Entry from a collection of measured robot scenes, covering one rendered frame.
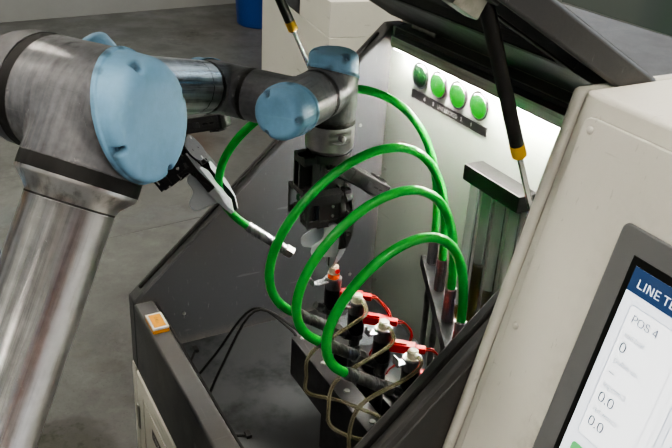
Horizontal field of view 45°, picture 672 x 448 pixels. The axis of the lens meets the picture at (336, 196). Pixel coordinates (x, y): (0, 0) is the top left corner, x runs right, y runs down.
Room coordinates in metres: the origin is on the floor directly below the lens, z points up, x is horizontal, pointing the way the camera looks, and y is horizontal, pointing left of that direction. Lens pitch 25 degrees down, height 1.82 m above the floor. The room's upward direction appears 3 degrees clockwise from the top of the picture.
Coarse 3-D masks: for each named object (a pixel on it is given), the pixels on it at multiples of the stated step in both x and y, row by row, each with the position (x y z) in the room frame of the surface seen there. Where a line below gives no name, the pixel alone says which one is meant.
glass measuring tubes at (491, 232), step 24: (480, 168) 1.26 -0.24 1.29; (480, 192) 1.26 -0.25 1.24; (504, 192) 1.18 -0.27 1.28; (480, 216) 1.23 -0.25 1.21; (504, 216) 1.20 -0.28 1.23; (480, 240) 1.23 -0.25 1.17; (504, 240) 1.20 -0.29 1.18; (480, 264) 1.23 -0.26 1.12; (504, 264) 1.17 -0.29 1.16; (480, 288) 1.24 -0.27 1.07; (456, 312) 1.26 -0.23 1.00
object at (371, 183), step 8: (352, 168) 1.15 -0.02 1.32; (360, 168) 1.19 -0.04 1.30; (344, 176) 1.14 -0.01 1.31; (352, 176) 1.15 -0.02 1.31; (360, 176) 1.16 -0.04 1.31; (368, 176) 1.17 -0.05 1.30; (376, 176) 1.19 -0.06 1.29; (360, 184) 1.16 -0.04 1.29; (368, 184) 1.16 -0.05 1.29; (376, 184) 1.17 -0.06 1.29; (384, 184) 1.18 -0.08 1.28; (368, 192) 1.17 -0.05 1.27; (376, 192) 1.17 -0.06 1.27
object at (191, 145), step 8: (192, 136) 1.27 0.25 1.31; (184, 144) 1.21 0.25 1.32; (192, 144) 1.24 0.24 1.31; (200, 144) 1.27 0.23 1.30; (192, 152) 1.21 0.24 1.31; (200, 152) 1.24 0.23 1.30; (200, 160) 1.21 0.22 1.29; (176, 168) 1.20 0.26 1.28; (184, 168) 1.20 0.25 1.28; (168, 176) 1.20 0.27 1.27; (176, 176) 1.19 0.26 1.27; (184, 176) 1.24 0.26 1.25; (160, 184) 1.19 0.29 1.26; (168, 184) 1.19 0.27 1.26
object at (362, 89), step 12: (384, 96) 1.24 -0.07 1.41; (408, 108) 1.25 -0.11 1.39; (240, 132) 1.21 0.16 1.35; (420, 132) 1.25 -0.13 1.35; (228, 144) 1.21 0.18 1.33; (228, 156) 1.21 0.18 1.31; (432, 156) 1.25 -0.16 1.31; (216, 168) 1.21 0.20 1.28; (216, 180) 1.21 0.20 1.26; (432, 180) 1.25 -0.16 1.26; (240, 216) 1.22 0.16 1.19; (432, 216) 1.26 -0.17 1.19; (432, 228) 1.26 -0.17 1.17
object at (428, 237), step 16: (400, 240) 0.94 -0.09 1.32; (416, 240) 0.94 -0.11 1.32; (432, 240) 0.95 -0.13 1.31; (448, 240) 0.96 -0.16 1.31; (384, 256) 0.91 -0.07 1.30; (368, 272) 0.90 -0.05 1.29; (464, 272) 0.98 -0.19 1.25; (352, 288) 0.89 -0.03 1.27; (464, 288) 0.98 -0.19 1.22; (336, 304) 0.89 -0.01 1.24; (464, 304) 0.98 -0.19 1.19; (336, 320) 0.88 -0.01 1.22; (464, 320) 0.99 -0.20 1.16; (336, 368) 0.88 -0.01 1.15; (352, 368) 0.90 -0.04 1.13; (368, 384) 0.91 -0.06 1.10; (384, 384) 0.92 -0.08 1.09
